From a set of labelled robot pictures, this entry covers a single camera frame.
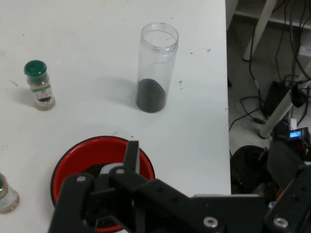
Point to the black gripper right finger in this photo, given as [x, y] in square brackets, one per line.
[294, 208]

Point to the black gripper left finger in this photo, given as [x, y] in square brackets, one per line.
[155, 194]

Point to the tall clear plastic jar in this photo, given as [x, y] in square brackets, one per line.
[151, 99]

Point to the black round base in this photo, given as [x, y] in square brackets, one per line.
[245, 165]

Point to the red bowl with black rim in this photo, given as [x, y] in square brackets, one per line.
[97, 150]

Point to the black meter with blue display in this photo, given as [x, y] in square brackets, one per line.
[295, 134]

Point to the slanted white desk leg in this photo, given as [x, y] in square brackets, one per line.
[277, 116]

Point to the black power adapter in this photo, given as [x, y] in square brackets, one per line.
[275, 97]

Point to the green-capped spice bottle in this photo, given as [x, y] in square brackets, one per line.
[8, 201]
[42, 97]

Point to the white desk frame leg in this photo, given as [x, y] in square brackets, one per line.
[260, 29]

